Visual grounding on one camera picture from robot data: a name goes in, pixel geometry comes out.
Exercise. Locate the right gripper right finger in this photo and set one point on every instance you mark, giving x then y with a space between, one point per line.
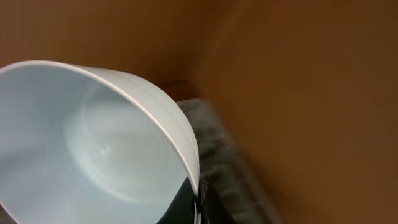
207 202

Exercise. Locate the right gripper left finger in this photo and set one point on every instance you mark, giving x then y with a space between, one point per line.
182 209

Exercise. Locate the light blue bowl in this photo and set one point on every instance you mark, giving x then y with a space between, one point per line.
90 145

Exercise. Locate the grey dishwasher rack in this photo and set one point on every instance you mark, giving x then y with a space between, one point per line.
239 197

